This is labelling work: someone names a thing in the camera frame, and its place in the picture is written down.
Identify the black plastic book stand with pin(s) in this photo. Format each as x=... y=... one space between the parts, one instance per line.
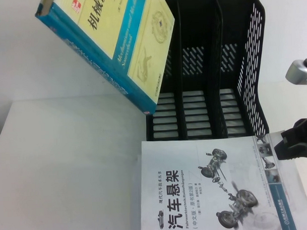
x=212 y=67

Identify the white car suspension book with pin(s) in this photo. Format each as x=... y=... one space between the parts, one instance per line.
x=184 y=194

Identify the silver right arm wrist camera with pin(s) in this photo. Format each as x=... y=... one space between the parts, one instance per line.
x=299 y=72

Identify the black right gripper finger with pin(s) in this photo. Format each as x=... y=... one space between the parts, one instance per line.
x=286 y=149
x=292 y=132

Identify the yellow teal mechanical design book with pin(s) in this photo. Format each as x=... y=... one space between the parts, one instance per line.
x=102 y=36

